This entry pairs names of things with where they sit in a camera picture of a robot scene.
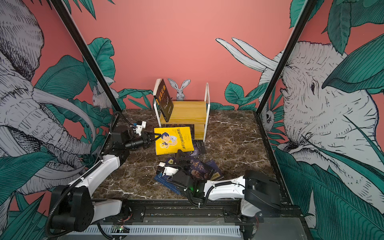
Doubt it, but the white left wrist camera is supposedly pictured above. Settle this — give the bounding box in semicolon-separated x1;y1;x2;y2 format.
133;121;147;136

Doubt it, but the black corner frame post left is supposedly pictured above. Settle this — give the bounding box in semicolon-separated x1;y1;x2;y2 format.
51;0;122;112

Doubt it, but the purple portrait cover book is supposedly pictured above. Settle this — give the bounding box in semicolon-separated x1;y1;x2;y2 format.
176;157;215;180

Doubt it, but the black book with gold title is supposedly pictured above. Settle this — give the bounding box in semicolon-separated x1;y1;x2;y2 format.
153;79;174;123

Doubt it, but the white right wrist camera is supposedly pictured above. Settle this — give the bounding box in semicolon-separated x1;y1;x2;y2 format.
156;163;179;177

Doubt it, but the purple book on lower shelf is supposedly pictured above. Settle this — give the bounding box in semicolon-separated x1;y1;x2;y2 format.
161;122;195;139

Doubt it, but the black corner frame post right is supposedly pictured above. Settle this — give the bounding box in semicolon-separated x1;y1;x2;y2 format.
256;0;317;117

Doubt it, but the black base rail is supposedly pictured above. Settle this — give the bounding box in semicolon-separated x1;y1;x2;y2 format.
99;199;306;225

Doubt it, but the white wooden book rack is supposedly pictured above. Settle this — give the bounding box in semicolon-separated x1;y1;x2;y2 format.
153;84;211;142

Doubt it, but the blue book yellow label left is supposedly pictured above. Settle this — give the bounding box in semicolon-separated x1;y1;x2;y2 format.
154;158;193;195

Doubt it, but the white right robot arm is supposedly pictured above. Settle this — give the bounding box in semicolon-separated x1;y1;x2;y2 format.
158;151;283;217

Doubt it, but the yellow cartoon cover book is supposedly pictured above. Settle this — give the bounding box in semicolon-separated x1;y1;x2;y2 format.
154;127;194;155

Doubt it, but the white slotted cable duct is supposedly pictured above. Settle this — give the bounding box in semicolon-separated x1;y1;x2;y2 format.
64;224;242;238

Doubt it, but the dark wolf eye book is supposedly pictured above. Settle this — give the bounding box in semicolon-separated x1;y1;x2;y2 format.
189;140;207;157

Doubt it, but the blue book yellow label right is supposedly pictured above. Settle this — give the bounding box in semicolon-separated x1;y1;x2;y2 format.
206;160;224;181

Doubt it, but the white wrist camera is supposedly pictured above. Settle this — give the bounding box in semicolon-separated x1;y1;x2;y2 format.
133;121;147;136
156;163;179;177

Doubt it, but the blue book yellow label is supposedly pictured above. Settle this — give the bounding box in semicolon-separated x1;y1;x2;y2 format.
154;158;193;195
206;160;224;181

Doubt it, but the black corner frame post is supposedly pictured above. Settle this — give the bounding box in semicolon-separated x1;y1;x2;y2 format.
51;0;122;112
256;0;317;117

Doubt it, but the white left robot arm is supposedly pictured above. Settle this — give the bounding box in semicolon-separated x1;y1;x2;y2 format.
45;125;162;238

